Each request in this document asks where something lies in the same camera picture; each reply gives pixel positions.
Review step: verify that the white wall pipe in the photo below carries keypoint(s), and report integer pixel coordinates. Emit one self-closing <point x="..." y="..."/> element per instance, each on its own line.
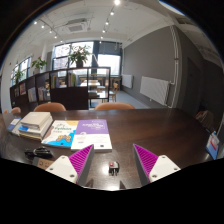
<point x="175" y="66"/>

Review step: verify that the ceiling air conditioner unit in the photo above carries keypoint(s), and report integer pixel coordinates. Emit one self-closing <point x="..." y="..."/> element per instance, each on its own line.
<point x="76" y="26"/>

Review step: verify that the thin white booklet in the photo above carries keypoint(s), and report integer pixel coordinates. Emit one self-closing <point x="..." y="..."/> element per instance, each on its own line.
<point x="16" y="130"/>

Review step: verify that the large white wall radiator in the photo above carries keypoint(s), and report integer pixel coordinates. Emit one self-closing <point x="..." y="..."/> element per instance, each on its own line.
<point x="155" y="90"/>

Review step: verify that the small white wall radiator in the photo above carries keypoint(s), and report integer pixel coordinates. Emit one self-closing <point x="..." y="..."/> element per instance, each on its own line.
<point x="127" y="81"/>

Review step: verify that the side window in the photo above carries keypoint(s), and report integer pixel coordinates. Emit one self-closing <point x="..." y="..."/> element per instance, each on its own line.
<point x="23" y="66"/>

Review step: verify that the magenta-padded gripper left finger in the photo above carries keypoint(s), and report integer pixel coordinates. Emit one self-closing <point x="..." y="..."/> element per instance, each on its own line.
<point x="63" y="166"/>

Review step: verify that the small dark blue book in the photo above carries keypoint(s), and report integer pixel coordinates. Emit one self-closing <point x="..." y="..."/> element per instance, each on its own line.
<point x="13" y="123"/>

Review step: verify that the ceiling spotlights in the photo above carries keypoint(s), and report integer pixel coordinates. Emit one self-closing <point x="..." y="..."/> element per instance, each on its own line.
<point x="117" y="2"/>

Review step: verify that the medium potted plant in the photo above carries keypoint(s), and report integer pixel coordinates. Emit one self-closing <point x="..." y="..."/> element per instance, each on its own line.
<point x="39" y="63"/>

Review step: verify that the light blue illustrated book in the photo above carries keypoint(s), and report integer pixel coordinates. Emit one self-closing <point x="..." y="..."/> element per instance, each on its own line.
<point x="60" y="133"/>

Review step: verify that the thick white book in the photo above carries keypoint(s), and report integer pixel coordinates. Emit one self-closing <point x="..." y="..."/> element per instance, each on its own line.
<point x="35" y="119"/>

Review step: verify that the purple-covered book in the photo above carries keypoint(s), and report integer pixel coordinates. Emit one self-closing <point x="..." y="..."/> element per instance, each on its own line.
<point x="91" y="133"/>

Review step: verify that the large back window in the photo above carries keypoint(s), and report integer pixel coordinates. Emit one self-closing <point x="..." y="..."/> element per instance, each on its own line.
<point x="108" y="63"/>

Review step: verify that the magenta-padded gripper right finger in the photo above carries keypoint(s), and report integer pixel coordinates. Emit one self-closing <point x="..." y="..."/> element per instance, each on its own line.
<point x="162" y="167"/>

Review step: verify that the dark low shelf unit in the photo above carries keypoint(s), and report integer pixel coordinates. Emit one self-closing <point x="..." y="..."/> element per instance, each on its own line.
<point x="70" y="96"/>

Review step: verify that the small potted plant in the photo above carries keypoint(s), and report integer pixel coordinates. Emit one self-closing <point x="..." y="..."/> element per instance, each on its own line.
<point x="18" y="76"/>

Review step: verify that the blue and white book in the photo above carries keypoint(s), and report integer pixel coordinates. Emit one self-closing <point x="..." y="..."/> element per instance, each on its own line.
<point x="24" y="128"/>

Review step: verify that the orange chairs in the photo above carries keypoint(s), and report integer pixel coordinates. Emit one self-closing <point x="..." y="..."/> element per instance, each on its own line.
<point x="50" y="107"/>

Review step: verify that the dark grey door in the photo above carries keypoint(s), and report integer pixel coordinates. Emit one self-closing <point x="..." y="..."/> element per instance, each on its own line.
<point x="193" y="86"/>

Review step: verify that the wooden tables and chairs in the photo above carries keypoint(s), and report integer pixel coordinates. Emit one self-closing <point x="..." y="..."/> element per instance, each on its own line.
<point x="100" y="88"/>

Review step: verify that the large potted plant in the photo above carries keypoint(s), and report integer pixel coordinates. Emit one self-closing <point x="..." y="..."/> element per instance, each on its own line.
<point x="79" y="55"/>

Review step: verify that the cream-edged book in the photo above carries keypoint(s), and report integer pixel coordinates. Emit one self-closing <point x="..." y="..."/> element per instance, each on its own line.
<point x="31" y="136"/>

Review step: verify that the blue and white card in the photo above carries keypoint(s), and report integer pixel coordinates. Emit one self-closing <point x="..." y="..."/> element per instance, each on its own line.
<point x="212" y="145"/>

